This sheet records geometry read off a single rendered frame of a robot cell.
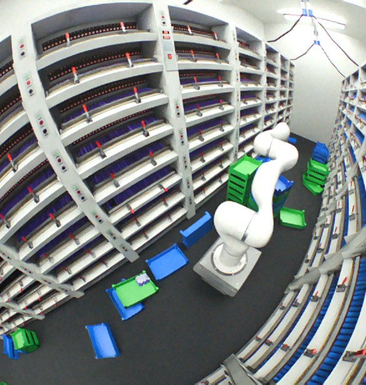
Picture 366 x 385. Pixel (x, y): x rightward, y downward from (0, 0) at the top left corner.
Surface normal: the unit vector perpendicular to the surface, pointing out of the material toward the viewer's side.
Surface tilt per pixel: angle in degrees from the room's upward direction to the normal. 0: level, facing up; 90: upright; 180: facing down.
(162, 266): 0
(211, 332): 0
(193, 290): 0
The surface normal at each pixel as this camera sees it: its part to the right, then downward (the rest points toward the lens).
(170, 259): -0.12, -0.72
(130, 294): 0.17, -0.86
